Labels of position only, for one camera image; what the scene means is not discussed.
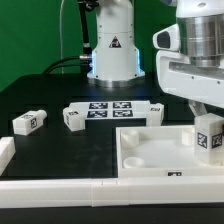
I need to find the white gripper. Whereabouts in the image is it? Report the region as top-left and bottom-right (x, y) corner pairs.
(156, 50), (224, 117)

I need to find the white square tabletop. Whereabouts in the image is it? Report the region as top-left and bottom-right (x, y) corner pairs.
(116, 125), (224, 178)

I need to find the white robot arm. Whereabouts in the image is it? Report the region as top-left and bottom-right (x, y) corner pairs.
(81, 0), (224, 114)

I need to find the white front fence bar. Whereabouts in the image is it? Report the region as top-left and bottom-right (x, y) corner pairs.
(0, 176), (224, 208)

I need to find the white fence bar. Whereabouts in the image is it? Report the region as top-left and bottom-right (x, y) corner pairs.
(0, 176), (224, 208)
(0, 137), (16, 176)

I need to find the white fiducial marker sheet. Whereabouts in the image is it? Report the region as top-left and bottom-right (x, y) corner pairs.
(69, 101), (150, 120)

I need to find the white left fence bar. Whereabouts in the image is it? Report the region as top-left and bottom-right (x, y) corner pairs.
(0, 137), (16, 176)

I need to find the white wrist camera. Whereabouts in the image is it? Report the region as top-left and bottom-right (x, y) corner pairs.
(153, 24), (181, 52)

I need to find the black cable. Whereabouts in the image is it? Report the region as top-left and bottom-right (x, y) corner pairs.
(42, 0), (98, 76)

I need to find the grey thin cable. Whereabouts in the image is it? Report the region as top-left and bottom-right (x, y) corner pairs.
(59, 0), (66, 75)

